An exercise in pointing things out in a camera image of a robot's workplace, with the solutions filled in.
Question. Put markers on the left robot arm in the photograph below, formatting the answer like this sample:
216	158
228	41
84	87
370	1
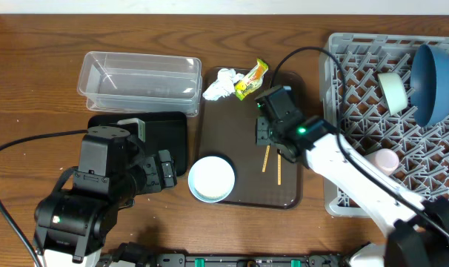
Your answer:
113	169

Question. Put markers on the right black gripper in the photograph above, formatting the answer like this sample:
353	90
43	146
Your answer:
263	130

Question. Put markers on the clear plastic bin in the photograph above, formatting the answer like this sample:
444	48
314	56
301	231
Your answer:
135	83

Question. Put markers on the grey dishwasher rack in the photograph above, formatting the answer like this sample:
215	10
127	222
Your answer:
368	125

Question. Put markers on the yellow snack wrapper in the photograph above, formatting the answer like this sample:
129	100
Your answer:
252	80

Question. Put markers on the wooden chopstick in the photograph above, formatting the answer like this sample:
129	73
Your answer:
279	169
265	160

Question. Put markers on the small pink cup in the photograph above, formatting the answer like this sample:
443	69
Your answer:
384	159

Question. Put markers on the black plastic tray bin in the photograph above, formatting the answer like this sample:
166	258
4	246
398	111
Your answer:
163	131

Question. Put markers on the white tissue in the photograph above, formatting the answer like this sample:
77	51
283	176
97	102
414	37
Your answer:
224	85

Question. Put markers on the light blue rice bowl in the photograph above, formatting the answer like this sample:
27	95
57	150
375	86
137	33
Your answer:
211	179

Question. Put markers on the brown serving tray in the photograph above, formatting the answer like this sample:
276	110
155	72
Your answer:
227	128

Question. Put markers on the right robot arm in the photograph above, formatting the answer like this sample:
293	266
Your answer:
417	230

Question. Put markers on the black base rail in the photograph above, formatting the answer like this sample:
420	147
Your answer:
135	255

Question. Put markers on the small mint green bowl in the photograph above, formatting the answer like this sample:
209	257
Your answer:
394	91

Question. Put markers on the large dark blue bowl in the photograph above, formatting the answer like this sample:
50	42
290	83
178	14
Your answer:
429	78

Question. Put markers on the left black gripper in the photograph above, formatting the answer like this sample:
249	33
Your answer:
152	166

